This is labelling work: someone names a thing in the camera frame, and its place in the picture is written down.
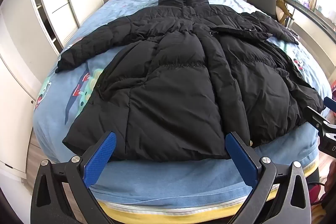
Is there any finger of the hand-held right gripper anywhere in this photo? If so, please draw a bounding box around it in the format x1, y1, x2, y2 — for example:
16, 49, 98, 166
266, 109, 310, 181
323, 97, 336, 110
305, 106, 336, 132

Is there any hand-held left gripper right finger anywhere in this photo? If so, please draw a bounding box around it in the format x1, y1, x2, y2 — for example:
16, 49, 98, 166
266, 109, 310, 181
225, 132, 310, 224

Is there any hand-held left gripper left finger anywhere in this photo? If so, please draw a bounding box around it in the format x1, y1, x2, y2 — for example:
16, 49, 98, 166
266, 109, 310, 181
31, 131, 117, 224

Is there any black puffer coat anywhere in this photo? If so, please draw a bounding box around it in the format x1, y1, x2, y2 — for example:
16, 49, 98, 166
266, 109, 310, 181
55, 0, 326, 161

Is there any blue printed bedsheet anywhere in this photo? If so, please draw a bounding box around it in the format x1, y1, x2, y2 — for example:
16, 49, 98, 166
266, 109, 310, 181
33, 0, 332, 210

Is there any yellow mattress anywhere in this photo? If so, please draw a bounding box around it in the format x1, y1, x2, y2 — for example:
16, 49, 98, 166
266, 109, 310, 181
97, 199, 252, 224

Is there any mustard garment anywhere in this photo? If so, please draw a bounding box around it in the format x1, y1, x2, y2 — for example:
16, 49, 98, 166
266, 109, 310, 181
276, 0, 290, 25

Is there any grey metal rail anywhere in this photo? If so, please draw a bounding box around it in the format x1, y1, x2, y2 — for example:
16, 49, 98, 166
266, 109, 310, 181
282, 0, 336, 38

